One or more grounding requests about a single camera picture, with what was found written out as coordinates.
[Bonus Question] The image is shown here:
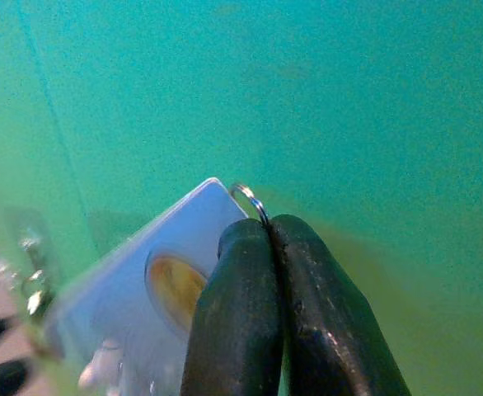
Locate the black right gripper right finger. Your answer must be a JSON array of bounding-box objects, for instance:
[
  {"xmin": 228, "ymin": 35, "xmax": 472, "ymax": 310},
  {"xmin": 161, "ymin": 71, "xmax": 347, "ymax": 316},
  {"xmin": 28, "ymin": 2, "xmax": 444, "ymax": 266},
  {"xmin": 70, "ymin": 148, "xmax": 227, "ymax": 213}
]
[{"xmin": 268, "ymin": 213, "xmax": 414, "ymax": 396}]

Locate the silver key ring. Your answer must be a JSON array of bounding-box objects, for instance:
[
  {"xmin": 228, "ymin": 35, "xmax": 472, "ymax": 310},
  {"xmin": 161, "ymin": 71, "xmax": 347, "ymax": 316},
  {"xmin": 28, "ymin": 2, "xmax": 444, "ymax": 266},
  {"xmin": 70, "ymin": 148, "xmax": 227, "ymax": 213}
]
[{"xmin": 229, "ymin": 182, "xmax": 272, "ymax": 226}]

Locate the green board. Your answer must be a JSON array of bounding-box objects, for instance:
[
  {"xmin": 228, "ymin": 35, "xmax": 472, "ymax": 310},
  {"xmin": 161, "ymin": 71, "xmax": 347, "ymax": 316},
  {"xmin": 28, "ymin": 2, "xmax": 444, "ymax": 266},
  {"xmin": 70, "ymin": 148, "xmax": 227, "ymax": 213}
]
[{"xmin": 0, "ymin": 0, "xmax": 483, "ymax": 396}]

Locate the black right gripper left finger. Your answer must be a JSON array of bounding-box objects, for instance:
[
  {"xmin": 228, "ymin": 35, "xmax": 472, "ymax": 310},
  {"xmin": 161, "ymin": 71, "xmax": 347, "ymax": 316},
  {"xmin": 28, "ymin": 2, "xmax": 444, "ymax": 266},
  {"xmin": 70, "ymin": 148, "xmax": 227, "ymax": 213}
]
[{"xmin": 179, "ymin": 217, "xmax": 288, "ymax": 396}]

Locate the white key card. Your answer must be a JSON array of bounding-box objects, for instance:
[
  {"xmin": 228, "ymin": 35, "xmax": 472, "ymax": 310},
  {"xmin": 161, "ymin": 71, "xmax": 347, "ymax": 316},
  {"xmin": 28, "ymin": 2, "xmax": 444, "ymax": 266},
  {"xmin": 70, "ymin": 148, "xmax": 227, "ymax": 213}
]
[{"xmin": 43, "ymin": 177, "xmax": 251, "ymax": 396}]

